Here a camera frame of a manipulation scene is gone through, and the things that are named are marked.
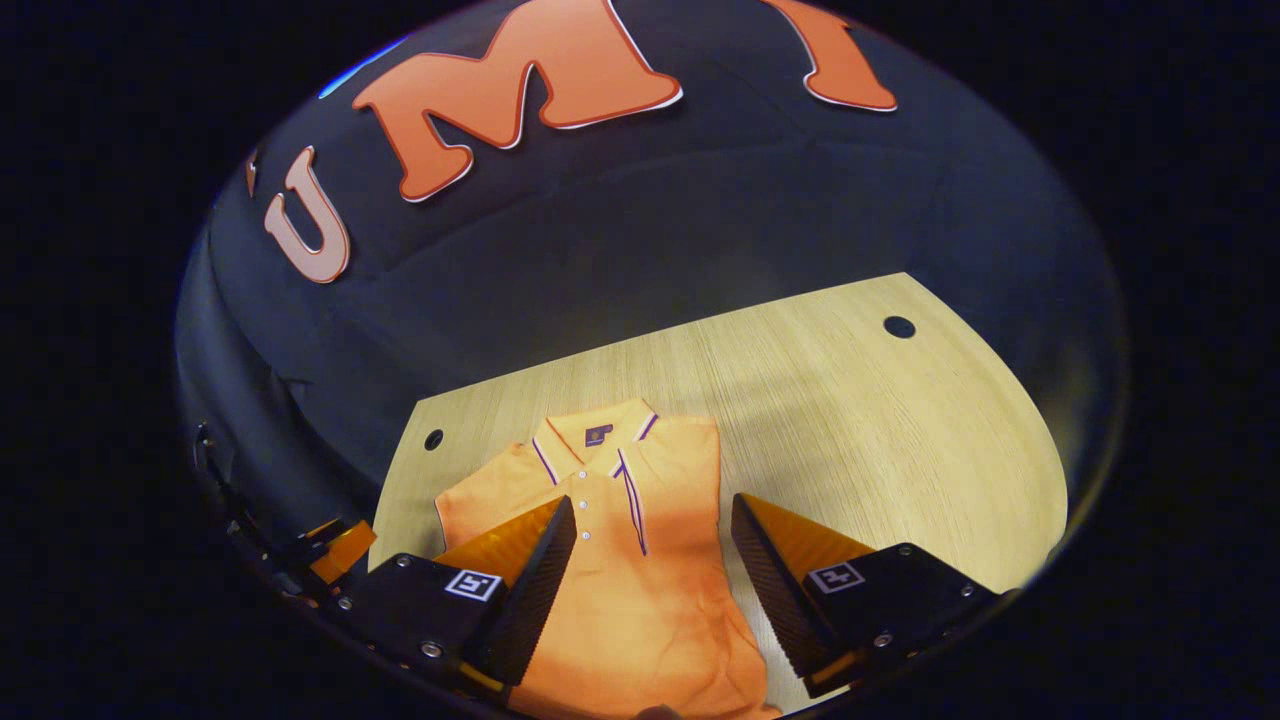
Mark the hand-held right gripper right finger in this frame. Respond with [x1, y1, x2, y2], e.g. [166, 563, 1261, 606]
[729, 491, 1003, 700]

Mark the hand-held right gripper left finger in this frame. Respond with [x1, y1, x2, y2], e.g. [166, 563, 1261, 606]
[338, 494, 580, 703]

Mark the orange polo T-shirt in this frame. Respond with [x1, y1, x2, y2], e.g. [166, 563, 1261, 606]
[434, 397, 783, 720]

